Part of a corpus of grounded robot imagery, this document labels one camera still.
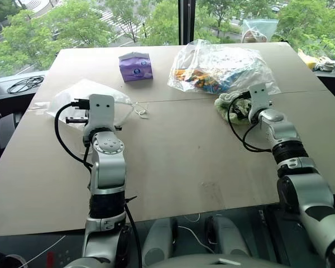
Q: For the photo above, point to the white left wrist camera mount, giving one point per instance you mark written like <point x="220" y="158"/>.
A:
<point x="101" y="110"/>

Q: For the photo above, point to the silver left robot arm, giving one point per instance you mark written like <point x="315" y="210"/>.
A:
<point x="107" y="170"/>

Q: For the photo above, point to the clear plastic bag of items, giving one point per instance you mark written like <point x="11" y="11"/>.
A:
<point x="217" y="69"/>

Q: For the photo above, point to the purple tissue pack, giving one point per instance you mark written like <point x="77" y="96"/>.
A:
<point x="136" y="68"/>

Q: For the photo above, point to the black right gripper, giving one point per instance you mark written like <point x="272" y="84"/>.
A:
<point x="241" y="113"/>

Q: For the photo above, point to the green towel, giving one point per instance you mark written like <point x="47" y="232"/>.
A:
<point x="226" y="104"/>

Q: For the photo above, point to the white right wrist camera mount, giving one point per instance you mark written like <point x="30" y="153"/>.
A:
<point x="259" y="96"/>

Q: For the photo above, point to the grey robot torso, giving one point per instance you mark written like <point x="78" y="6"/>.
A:
<point x="212" y="262"/>

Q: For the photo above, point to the grey rounded robot leg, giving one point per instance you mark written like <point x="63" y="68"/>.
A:
<point x="229" y="237"/>
<point x="157" y="240"/>

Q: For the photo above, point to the yellow and white cloth pile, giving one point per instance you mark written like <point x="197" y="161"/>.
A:
<point x="314" y="61"/>

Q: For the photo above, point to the clear bag with blue edge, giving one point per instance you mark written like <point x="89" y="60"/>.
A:
<point x="257" y="30"/>

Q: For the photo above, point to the black window frame post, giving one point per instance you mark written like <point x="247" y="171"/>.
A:
<point x="186" y="19"/>

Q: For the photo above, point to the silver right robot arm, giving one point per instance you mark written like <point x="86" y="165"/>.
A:
<point x="301" y="184"/>

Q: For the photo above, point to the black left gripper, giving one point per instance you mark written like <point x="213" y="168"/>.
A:
<point x="76" y="120"/>

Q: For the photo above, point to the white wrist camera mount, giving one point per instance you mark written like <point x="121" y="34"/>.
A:
<point x="259" y="96"/>
<point x="101" y="110"/>

